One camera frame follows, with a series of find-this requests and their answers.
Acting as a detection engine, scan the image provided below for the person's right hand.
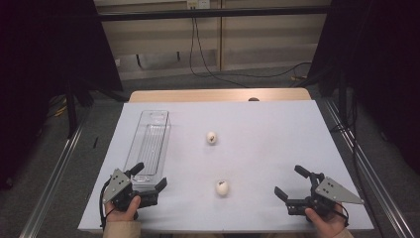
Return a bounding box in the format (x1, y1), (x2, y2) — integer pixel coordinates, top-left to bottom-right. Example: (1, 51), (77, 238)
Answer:
(304, 203), (348, 238)

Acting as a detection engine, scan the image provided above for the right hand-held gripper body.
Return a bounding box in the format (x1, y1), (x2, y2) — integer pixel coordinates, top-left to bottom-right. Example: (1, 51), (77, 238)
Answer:
(285, 172), (365, 218)

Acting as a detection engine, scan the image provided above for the black stand leg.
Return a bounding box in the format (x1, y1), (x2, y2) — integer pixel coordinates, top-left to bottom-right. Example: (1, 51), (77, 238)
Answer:
(64, 78), (79, 139)

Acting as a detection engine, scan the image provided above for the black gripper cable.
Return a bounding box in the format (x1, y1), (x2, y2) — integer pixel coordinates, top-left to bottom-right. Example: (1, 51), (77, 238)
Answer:
(98, 179), (115, 231)
(336, 201), (351, 228)

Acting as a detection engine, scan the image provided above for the clear plastic tray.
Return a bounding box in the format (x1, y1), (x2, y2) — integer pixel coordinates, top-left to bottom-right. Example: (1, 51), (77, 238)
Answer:
(123, 109), (172, 192)

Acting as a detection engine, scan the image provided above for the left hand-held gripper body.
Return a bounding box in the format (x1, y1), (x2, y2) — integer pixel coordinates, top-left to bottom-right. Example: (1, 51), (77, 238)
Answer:
(101, 168), (160, 212)

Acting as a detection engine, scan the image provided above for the black horizontal bar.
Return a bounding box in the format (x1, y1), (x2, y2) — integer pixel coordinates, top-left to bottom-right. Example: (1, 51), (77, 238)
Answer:
(98, 5), (332, 22)

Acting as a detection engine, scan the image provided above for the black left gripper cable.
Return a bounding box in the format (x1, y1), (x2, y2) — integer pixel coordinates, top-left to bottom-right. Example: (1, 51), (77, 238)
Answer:
(98, 179), (115, 231)

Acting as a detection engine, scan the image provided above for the black curtain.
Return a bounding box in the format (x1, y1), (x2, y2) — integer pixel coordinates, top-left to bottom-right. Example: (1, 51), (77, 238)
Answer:
(308, 0), (420, 175)
(0, 0), (124, 191)

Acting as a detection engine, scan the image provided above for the yellow floor cable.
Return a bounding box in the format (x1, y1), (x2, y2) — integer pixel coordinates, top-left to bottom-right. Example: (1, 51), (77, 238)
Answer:
(48, 95), (68, 119)

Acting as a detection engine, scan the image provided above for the metal floor rail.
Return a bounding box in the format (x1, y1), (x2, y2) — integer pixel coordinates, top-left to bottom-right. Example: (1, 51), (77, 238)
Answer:
(19, 107), (92, 238)
(320, 98), (415, 238)

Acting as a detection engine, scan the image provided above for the black hanging cable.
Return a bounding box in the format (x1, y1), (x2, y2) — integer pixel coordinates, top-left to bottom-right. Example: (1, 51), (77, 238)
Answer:
(188, 17), (313, 89)

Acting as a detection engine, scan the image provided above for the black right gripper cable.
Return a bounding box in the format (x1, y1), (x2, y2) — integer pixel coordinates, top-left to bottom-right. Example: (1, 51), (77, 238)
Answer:
(336, 201), (351, 228)

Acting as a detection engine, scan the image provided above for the white wall socket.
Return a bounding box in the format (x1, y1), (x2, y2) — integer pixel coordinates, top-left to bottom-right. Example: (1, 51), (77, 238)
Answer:
(186, 0), (212, 10)

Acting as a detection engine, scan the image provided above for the person's left hand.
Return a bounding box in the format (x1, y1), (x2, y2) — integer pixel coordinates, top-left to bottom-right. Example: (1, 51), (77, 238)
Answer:
(105, 195), (143, 223)

